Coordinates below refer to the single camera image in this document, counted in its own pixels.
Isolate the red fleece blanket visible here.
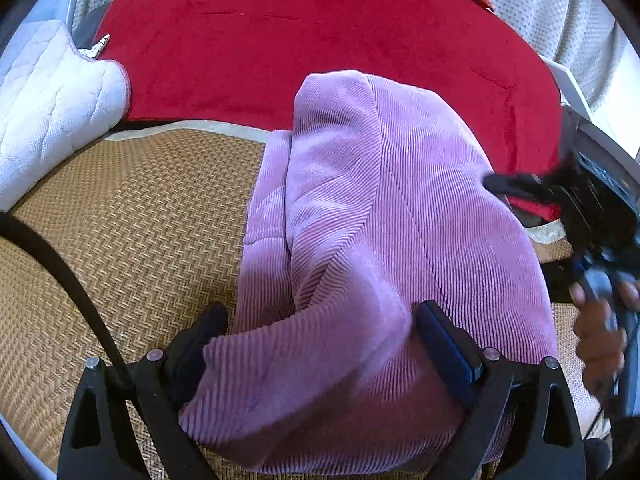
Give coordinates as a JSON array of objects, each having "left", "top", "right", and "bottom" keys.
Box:
[{"left": 92, "top": 0, "right": 566, "bottom": 221}]

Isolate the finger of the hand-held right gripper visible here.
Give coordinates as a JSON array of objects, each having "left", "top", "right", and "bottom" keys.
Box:
[{"left": 484, "top": 169, "right": 563, "bottom": 207}]

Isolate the pink corduroy jacket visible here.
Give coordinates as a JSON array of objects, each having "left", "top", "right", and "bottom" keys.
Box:
[{"left": 179, "top": 71, "right": 561, "bottom": 476}]

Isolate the white furniture edge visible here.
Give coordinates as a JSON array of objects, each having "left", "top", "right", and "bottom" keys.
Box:
[{"left": 540, "top": 57, "right": 640, "bottom": 161}]

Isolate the person's right hand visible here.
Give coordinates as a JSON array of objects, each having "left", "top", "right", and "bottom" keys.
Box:
[{"left": 570, "top": 280, "right": 640, "bottom": 403}]

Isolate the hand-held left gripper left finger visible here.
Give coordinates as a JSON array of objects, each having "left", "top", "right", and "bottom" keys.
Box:
[{"left": 56, "top": 302, "right": 230, "bottom": 480}]

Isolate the white dotted curtain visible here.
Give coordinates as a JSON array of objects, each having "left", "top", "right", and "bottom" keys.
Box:
[{"left": 470, "top": 0, "right": 640, "bottom": 116}]

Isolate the woven bamboo mat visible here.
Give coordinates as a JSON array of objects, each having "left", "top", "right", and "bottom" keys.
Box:
[{"left": 0, "top": 120, "right": 601, "bottom": 480}]

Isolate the black cable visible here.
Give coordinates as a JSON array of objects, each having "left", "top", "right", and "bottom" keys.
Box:
[{"left": 0, "top": 212, "right": 133, "bottom": 393}]

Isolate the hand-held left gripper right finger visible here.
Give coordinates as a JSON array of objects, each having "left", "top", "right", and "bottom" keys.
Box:
[{"left": 417, "top": 300, "right": 587, "bottom": 480}]

